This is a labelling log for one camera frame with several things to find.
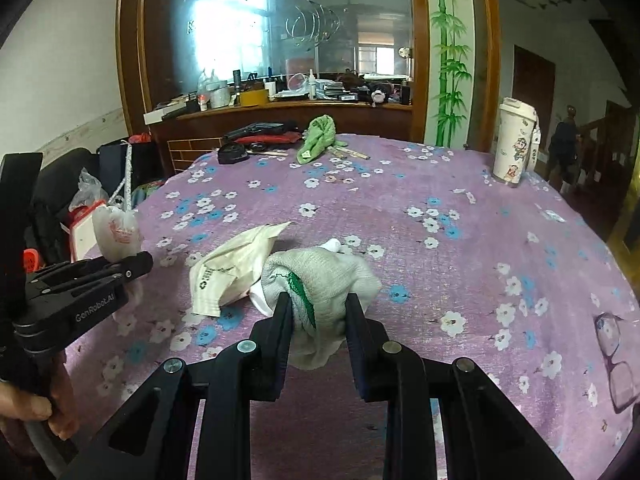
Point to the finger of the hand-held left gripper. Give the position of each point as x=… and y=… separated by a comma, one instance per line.
x=135, y=265

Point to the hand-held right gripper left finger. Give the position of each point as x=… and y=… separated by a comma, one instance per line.
x=282, y=325

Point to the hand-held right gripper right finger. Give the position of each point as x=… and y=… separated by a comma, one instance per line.
x=356, y=340

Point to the white plastic bag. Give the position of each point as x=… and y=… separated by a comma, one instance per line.
x=117, y=232

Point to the white knit glove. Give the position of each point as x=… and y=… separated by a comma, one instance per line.
x=325, y=280

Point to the person's left hand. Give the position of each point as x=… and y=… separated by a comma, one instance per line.
x=62, y=400

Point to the white red-rimmed container lid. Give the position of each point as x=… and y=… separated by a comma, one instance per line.
x=80, y=235

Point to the crumpled white paper bag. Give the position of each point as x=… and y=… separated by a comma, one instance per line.
x=230, y=270

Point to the clear plastic bag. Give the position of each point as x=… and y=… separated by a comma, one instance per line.
x=87, y=190

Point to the white patterned stick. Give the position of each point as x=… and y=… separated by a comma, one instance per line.
x=127, y=175

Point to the dark bag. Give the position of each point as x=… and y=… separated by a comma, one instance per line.
x=145, y=165

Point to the purple floral tablecloth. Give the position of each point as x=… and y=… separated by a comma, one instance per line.
x=450, y=270

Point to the wooden stick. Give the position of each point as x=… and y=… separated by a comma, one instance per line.
x=350, y=153

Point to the black red pouch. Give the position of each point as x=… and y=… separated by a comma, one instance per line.
x=265, y=132

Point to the metal pot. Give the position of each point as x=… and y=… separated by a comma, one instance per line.
x=218, y=96

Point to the green cloth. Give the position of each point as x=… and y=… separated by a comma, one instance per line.
x=320, y=135

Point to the white printed cup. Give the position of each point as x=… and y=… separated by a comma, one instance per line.
x=512, y=145

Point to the eyeglasses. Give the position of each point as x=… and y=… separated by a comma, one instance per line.
x=607, y=332

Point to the wooden stair railing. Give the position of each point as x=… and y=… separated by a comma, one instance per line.
x=600, y=145

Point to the green bamboo wall decal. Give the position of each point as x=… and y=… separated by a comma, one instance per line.
x=450, y=60

